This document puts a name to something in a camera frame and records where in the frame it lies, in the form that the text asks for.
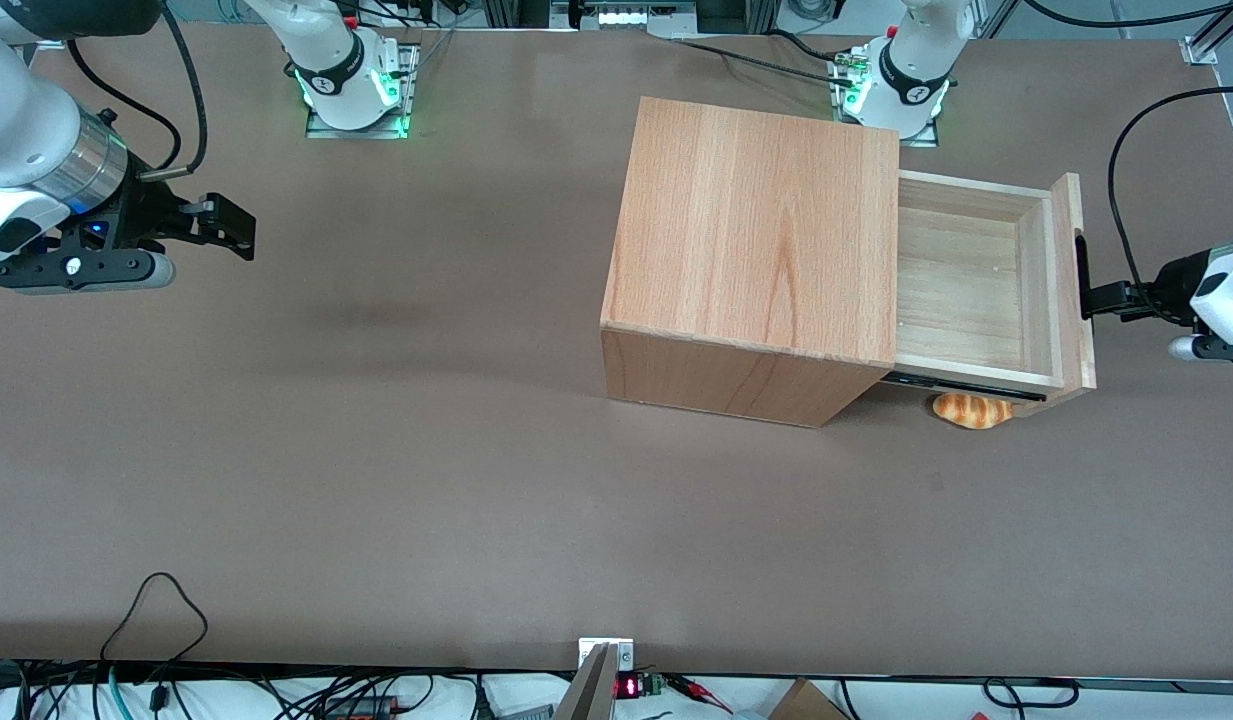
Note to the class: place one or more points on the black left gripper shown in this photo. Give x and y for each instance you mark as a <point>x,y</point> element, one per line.
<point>1166,288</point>

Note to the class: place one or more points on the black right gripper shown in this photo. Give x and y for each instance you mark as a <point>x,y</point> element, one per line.
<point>141,218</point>

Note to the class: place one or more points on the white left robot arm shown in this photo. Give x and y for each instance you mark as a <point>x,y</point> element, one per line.
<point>916,70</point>

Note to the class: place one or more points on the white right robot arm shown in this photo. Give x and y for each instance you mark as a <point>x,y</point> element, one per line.
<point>26,130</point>

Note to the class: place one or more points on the light wooden drawer cabinet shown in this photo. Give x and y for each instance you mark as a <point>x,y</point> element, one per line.
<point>746,240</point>

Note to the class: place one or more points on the toy bread loaf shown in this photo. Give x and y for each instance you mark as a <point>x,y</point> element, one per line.
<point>971,410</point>

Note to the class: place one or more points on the white lit device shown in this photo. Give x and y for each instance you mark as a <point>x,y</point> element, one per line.
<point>631,15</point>

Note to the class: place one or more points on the brown cardboard box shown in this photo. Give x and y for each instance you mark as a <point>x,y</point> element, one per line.
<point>806,702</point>

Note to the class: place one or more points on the red digit display module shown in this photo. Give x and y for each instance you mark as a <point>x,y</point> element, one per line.
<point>631,686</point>

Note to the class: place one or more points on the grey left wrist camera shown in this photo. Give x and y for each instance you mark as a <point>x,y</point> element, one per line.
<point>1211,349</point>

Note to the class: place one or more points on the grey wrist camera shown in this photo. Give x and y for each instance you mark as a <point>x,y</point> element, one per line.
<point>1211,349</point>
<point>76,270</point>

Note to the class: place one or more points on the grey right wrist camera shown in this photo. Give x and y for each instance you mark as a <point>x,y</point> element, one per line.
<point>76,270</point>

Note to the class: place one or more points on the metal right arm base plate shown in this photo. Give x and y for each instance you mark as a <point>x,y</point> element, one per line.
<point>408,90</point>

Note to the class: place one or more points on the aluminium frame profile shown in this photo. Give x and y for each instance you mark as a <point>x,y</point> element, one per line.
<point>1211,35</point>

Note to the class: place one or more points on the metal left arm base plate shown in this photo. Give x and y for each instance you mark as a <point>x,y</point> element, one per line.
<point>844,85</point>

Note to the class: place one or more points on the small metal bracket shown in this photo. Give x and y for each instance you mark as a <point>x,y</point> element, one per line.
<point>624,652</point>

